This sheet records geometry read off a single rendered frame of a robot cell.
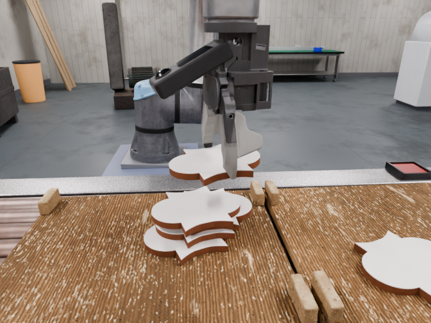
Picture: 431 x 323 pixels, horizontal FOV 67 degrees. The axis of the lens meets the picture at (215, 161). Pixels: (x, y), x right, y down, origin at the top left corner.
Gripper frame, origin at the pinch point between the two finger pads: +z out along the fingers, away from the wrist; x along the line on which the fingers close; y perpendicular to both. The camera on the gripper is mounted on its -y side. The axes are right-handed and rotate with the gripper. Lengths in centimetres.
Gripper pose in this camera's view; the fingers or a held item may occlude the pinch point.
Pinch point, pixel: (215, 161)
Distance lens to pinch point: 50.8
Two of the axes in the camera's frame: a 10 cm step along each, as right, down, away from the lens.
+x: -3.2, -3.6, 8.8
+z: 0.0, 9.2, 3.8
